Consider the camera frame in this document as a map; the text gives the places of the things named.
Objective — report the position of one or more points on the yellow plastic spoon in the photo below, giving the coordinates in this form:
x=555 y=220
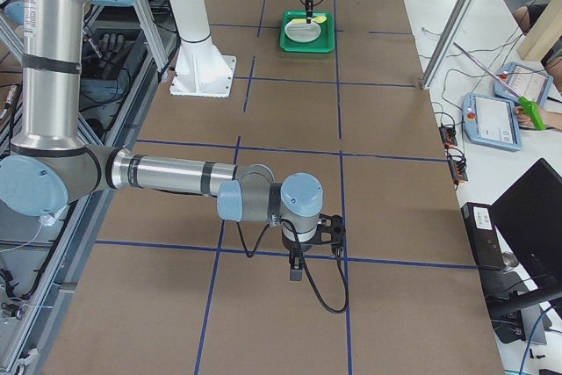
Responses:
x=317 y=19

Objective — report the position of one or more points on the white round plate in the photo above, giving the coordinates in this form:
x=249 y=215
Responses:
x=301 y=31

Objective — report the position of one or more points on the green plastic tray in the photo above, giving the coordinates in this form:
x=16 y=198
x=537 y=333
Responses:
x=323 y=45

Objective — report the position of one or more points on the black box with label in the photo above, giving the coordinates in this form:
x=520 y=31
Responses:
x=484 y=241

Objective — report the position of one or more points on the black usb hub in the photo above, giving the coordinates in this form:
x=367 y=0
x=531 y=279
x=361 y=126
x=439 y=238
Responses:
x=448 y=136

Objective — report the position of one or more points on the near teach pendant tablet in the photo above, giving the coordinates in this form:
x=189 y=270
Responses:
x=491 y=121

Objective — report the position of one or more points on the teach pendant tablet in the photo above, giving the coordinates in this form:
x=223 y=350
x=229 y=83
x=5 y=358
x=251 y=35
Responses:
x=535 y=85
x=491 y=121

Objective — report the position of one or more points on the black monitor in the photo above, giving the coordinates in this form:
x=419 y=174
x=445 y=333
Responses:
x=528 y=215

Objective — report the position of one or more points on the far teach pendant tablet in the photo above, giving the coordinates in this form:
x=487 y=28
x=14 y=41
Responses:
x=535 y=85

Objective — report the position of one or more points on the person in black shirt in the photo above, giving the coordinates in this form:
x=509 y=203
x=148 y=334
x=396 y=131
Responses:
x=542 y=31

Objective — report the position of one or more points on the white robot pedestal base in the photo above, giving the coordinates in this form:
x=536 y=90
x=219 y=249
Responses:
x=201 y=70

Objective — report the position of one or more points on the aluminium frame post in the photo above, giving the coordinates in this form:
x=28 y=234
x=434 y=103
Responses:
x=444 y=43

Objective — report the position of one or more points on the grabber tool with green handle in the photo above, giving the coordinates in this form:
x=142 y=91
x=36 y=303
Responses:
x=529 y=107

